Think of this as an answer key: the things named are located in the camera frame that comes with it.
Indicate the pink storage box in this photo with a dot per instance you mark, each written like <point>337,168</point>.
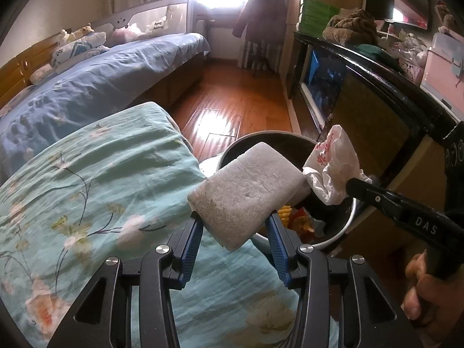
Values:
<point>444,69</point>

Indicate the teal floral blanket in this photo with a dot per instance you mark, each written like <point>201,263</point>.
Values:
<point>90,203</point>

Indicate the small pink pillow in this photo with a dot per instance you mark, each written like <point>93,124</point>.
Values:
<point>41,73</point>

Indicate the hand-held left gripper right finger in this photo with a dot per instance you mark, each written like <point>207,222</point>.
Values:
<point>279,248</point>

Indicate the white foam block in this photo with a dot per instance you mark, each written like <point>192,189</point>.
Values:
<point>246,192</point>

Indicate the brown towel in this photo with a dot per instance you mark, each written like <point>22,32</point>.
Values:
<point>351,25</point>

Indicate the wooden bed frame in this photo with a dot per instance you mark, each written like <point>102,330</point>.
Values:
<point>177,83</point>

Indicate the yellow snack packet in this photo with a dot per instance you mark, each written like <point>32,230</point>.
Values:
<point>285,214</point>

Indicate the black wooden cabinet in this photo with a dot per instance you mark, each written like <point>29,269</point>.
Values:
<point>369,116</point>

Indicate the cream plush toy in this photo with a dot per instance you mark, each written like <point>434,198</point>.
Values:
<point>78,33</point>

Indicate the dark green cloth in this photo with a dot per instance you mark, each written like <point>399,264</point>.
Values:
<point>375,54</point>

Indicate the orange snack packet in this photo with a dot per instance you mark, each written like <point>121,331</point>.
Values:
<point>302,221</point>

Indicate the dark hanging coat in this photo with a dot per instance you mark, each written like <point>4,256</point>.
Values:
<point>259,12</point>

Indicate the patterned curtain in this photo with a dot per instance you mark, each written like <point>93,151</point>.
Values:
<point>264,50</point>

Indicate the crumpled white plastic bags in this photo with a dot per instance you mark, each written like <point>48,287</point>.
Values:
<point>411,52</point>

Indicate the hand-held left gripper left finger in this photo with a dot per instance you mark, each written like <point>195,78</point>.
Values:
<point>191,241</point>

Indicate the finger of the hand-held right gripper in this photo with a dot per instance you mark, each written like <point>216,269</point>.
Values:
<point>395,208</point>

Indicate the stack of green boxes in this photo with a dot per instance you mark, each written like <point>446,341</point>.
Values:
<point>317,16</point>

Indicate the round metal trash bin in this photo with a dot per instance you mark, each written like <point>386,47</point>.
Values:
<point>341,214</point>

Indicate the blue duvet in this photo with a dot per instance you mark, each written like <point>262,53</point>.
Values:
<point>94,83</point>

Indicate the black framed mirror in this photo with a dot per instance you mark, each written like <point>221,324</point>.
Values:
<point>398,2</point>

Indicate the white plastic bag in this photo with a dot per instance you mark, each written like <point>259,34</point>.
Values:
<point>337,166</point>

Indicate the wooden headboard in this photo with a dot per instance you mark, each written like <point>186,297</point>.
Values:
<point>18,69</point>

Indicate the person's right hand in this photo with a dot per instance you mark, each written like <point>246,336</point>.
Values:
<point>424,290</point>

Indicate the grey bed guard rail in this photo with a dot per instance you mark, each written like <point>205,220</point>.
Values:
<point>145,11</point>

